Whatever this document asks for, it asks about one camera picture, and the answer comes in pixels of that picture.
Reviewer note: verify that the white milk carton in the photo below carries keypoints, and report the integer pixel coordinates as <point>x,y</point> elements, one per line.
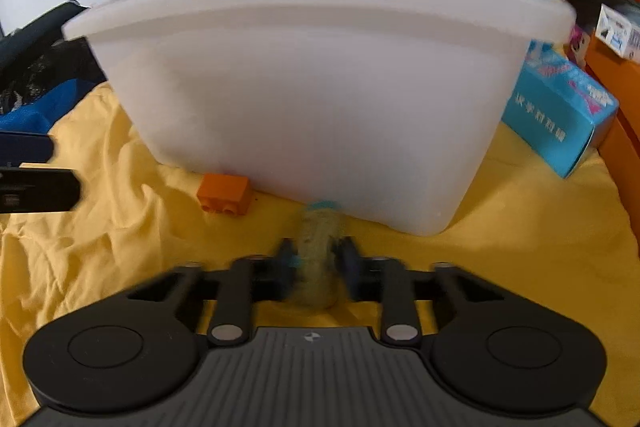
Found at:
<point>620,29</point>

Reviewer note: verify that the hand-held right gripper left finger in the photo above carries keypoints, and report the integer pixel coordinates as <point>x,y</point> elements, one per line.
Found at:
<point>285,269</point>

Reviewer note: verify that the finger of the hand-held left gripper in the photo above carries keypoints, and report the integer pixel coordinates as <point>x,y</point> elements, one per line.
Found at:
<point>40,191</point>
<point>25,147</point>

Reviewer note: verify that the blue stroller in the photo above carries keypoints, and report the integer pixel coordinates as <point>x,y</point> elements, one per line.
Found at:
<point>40,107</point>

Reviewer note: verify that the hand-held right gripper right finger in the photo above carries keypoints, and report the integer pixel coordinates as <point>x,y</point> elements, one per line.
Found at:
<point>350,269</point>

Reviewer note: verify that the teal tissue box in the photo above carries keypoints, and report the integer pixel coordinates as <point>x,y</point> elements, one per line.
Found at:
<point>560,112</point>

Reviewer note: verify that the white plastic storage bin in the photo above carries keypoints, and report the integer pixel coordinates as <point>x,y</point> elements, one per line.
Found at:
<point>310,82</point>

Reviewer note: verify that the orange toy brick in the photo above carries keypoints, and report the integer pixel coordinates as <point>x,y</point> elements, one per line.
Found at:
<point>225,194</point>

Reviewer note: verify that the blue-lidded jar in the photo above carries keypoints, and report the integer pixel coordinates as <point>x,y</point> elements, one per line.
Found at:
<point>317,267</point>

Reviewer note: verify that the yellow blanket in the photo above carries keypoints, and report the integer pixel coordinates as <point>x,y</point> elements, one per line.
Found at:
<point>125,247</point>

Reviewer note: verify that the orange cabinet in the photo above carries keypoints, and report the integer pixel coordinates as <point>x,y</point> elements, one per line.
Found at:
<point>620,77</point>

